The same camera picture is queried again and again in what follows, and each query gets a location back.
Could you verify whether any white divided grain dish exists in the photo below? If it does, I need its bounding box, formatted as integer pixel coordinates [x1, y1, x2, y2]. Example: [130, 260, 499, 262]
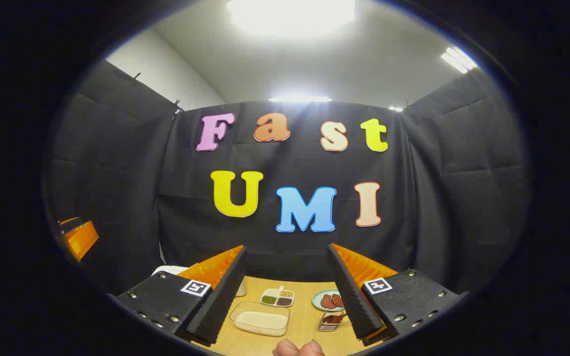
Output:
[260, 286, 295, 308]

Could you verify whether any black backdrop cloth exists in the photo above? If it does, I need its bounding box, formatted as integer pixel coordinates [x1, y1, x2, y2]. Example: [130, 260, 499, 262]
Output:
[43, 59, 530, 297]

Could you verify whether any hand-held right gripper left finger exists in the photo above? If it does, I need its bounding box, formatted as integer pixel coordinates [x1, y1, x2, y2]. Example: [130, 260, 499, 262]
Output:
[115, 246, 247, 346]

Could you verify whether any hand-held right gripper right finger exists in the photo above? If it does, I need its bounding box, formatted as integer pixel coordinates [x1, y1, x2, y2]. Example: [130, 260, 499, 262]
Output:
[327, 243, 464, 347]

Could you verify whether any pale green plate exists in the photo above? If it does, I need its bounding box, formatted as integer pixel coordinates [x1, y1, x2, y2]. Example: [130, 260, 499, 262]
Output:
[311, 289, 345, 312]

